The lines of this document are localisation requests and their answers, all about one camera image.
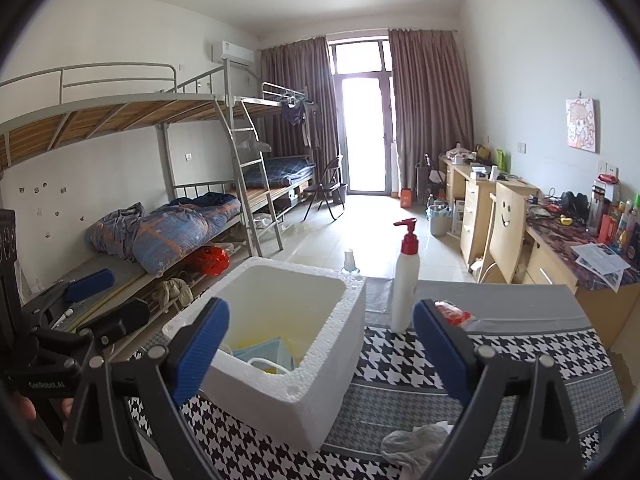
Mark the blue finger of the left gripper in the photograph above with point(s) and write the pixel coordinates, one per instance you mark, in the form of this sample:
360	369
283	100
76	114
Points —
84	288
112	326

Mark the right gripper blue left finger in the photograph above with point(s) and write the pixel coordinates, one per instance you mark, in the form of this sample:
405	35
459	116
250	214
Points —
193	349

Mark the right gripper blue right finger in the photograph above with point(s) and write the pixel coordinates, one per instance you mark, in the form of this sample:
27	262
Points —
449	349

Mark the blue face mask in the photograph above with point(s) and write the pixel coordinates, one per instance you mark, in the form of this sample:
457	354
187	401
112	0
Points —
272	356

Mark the grey sock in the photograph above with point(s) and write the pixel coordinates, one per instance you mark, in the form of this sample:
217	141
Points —
413	451

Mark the yellow foam net sleeve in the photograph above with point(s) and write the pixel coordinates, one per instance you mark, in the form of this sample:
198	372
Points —
249	342

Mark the red snack packet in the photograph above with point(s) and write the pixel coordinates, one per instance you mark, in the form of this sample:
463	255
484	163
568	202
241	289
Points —
454	315

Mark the white pump bottle red cap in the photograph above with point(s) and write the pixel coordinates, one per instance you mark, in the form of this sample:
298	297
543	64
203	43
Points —
405	279

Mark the blue orange duvet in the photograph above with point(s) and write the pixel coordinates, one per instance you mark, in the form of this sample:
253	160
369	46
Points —
159	239

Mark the red plastic bag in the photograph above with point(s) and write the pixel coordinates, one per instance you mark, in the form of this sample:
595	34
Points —
208	260

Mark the white styrofoam box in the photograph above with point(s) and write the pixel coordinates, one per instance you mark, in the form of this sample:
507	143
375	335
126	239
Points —
320	312

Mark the wooden chair smiley face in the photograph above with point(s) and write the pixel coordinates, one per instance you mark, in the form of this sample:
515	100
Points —
506	251

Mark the wooden desk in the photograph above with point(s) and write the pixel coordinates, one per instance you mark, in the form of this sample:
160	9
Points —
546	256

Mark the papers on desk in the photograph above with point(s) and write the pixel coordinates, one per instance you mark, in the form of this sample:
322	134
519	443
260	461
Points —
601	260

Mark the metal bunk bed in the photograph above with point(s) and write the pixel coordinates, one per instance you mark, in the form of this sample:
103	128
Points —
81	141

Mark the black folding chair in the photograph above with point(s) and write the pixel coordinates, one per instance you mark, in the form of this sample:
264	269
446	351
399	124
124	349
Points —
329	190

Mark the brown right curtain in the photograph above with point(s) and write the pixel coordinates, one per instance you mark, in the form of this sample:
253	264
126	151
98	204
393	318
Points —
432	97

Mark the brown curtain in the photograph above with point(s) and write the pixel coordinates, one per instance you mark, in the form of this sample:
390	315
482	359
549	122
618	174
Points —
298	75
432	97

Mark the white air conditioner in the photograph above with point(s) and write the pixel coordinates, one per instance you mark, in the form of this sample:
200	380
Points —
224	50

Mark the glass balcony door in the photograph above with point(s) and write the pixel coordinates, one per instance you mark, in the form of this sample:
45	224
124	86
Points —
362	74

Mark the brown left curtain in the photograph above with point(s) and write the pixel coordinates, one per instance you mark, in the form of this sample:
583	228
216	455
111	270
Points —
298	75

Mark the anime wall picture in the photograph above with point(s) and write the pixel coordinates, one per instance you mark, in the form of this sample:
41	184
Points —
582	130

